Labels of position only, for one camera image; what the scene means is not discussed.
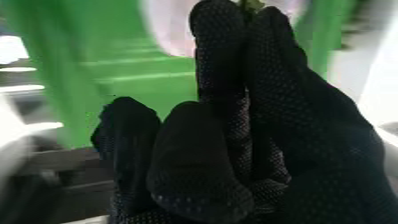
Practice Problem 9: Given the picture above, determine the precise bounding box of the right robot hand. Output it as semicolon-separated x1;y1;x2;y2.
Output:
88;0;398;224

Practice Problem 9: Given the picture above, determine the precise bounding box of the person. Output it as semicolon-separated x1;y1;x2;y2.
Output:
140;0;310;58

